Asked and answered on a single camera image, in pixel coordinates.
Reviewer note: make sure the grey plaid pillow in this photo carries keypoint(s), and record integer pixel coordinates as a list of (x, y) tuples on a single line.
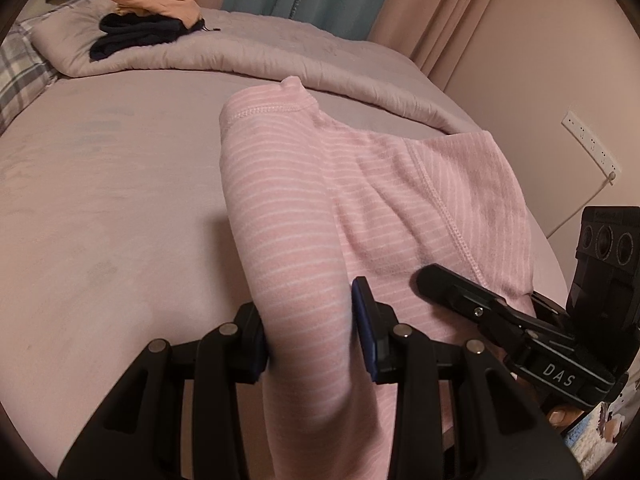
[(20, 70)]

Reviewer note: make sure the mauve quilted comforter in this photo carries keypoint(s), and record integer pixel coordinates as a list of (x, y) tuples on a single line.
[(275, 50)]

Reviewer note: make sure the pink striped knit garment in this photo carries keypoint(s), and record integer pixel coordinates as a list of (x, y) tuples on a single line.
[(300, 210)]

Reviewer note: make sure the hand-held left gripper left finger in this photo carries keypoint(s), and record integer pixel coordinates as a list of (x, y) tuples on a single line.
[(250, 350)]

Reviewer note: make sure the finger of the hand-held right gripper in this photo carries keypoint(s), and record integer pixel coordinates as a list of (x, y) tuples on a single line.
[(465, 297), (549, 307)]

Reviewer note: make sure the orange folded clothing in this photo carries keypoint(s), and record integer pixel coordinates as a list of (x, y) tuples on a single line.
[(160, 2)]

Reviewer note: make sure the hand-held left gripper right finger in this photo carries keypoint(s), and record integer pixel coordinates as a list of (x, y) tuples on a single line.
[(362, 325)]

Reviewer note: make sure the blue patterned cloth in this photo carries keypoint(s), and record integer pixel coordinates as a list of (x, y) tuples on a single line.
[(600, 430)]

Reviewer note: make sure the navy folded clothing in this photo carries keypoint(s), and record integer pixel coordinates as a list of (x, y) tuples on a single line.
[(140, 35)]

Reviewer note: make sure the person's right hand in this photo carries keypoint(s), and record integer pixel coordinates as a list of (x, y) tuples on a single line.
[(565, 417)]

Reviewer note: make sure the white wall power strip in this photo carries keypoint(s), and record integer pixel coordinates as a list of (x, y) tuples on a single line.
[(590, 140)]

